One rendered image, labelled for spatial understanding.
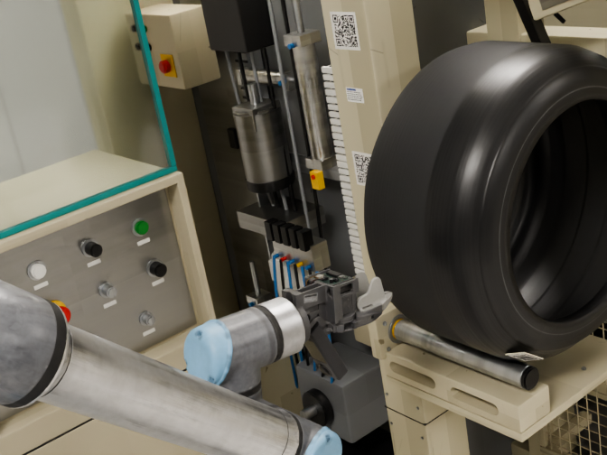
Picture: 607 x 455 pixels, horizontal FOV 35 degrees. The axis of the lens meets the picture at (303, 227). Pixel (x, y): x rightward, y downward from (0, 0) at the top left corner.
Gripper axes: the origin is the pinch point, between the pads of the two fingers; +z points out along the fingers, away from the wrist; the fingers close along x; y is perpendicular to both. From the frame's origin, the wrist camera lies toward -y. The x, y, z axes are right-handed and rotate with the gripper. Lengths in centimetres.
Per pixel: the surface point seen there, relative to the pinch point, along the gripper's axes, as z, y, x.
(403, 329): 24.6, -19.9, 22.1
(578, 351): 53, -28, 0
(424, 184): 9.6, 17.8, -0.7
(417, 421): 35, -48, 30
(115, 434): -24, -39, 60
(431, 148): 12.2, 23.3, 0.1
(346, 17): 24, 43, 33
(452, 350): 24.5, -20.3, 8.3
